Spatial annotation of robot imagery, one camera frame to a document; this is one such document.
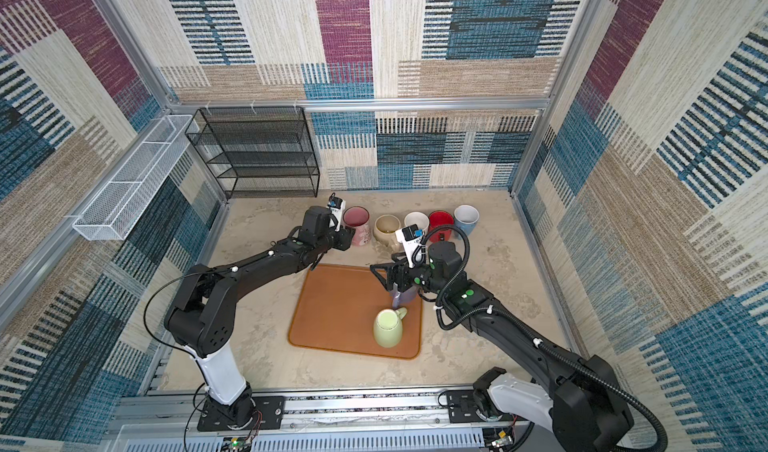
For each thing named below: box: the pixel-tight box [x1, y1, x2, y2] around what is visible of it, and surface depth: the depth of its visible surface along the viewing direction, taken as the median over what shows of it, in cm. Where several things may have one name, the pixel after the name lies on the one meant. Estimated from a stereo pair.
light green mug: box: [373, 307, 407, 348], surface depth 80 cm
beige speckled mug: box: [374, 214, 402, 247], surface depth 102 cm
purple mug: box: [390, 285, 419, 309], surface depth 89 cm
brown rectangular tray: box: [288, 264, 423, 360], surface depth 87 cm
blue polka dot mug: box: [454, 204, 480, 236], surface depth 104 cm
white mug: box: [404, 211, 430, 235], surface depth 102 cm
